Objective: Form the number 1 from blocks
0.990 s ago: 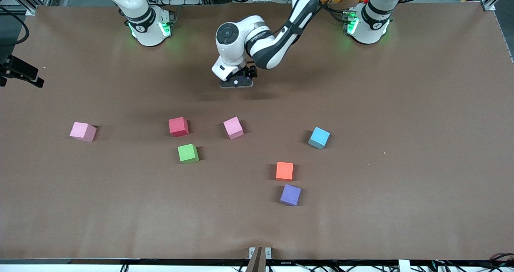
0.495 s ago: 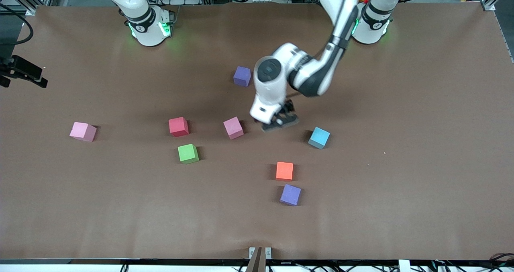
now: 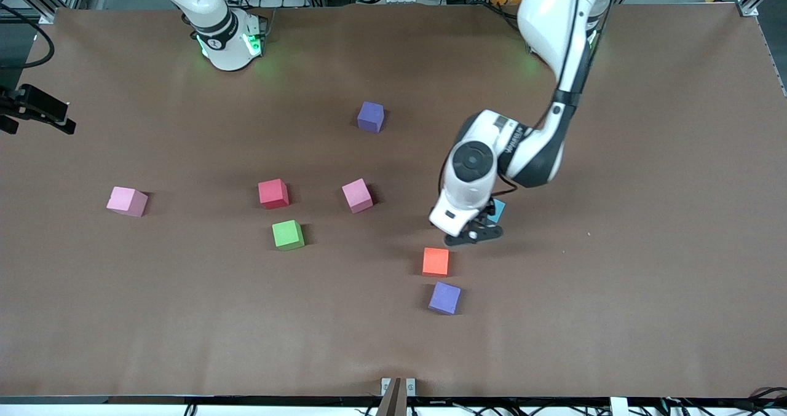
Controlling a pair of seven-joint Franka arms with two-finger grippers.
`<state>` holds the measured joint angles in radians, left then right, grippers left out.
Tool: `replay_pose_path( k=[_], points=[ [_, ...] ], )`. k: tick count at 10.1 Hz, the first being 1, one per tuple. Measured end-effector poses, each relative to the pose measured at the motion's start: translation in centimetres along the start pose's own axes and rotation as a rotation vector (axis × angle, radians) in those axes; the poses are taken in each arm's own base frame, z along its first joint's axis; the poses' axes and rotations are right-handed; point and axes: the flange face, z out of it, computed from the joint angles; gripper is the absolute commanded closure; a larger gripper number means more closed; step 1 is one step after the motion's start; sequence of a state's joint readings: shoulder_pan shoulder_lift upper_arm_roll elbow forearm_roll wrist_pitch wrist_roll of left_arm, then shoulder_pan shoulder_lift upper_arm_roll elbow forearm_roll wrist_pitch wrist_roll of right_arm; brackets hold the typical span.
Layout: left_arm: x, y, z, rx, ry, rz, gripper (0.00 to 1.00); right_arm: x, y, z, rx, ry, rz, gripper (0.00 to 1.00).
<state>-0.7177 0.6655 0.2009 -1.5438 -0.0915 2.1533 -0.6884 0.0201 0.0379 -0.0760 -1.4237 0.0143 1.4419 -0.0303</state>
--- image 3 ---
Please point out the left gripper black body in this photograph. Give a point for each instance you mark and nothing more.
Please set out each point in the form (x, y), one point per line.
(490, 209)

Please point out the light blue foam cube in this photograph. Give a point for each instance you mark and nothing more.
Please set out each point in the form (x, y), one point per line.
(500, 210)

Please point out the orange foam cube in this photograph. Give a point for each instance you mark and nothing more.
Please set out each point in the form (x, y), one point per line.
(436, 261)

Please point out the pink foam cube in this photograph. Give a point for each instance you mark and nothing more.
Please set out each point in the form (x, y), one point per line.
(126, 200)
(357, 193)

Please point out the purple foam cube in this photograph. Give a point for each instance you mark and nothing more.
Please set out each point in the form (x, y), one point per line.
(444, 297)
(371, 116)

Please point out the green foam cube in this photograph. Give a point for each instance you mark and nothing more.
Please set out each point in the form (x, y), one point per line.
(288, 234)

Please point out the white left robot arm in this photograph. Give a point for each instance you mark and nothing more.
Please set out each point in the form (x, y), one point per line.
(541, 23)

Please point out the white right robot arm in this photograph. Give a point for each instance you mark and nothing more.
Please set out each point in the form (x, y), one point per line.
(227, 35)

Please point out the red foam cube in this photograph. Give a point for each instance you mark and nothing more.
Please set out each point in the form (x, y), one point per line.
(273, 193)

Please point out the brown table cover sheet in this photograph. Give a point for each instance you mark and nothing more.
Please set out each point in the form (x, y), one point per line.
(184, 342)

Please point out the silver metal bracket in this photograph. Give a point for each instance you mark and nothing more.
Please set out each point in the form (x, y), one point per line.
(385, 384)

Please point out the white post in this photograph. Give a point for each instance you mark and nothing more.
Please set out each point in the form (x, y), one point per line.
(615, 407)

